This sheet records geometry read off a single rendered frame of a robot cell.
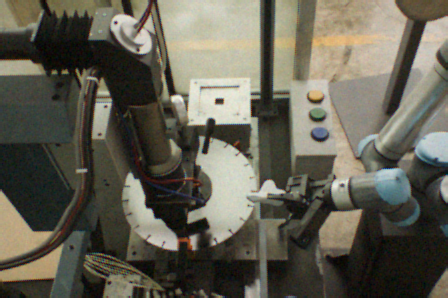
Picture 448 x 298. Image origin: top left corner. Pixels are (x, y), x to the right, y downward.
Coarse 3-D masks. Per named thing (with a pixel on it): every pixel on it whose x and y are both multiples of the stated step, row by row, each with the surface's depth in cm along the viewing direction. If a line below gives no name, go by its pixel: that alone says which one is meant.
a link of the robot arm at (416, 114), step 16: (432, 80) 103; (416, 96) 107; (432, 96) 104; (400, 112) 112; (416, 112) 108; (432, 112) 107; (384, 128) 118; (400, 128) 112; (416, 128) 111; (368, 144) 124; (384, 144) 117; (400, 144) 115; (368, 160) 123; (384, 160) 119
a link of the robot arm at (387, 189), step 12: (396, 168) 108; (348, 180) 112; (360, 180) 110; (372, 180) 108; (384, 180) 107; (396, 180) 106; (408, 180) 110; (360, 192) 109; (372, 192) 108; (384, 192) 106; (396, 192) 105; (408, 192) 108; (360, 204) 110; (372, 204) 109; (384, 204) 108; (396, 204) 108
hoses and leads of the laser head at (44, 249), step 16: (144, 16) 64; (160, 32) 70; (96, 80) 61; (80, 96) 59; (96, 96) 61; (112, 96) 71; (80, 112) 58; (128, 128) 75; (128, 144) 79; (80, 160) 57; (80, 176) 56; (144, 176) 83; (144, 192) 87; (176, 192) 87; (80, 208) 55; (48, 240) 53; (64, 240) 54; (16, 256) 51; (32, 256) 52
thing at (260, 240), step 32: (160, 128) 78; (256, 128) 159; (160, 160) 83; (192, 160) 94; (256, 160) 152; (160, 192) 89; (256, 224) 132; (128, 256) 126; (192, 256) 116; (256, 256) 127; (192, 288) 117; (224, 288) 130; (256, 288) 128
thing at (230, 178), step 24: (216, 144) 133; (216, 168) 128; (240, 168) 128; (216, 192) 124; (240, 192) 123; (144, 216) 121; (192, 216) 120; (216, 216) 120; (240, 216) 119; (168, 240) 117; (192, 240) 116; (216, 240) 116
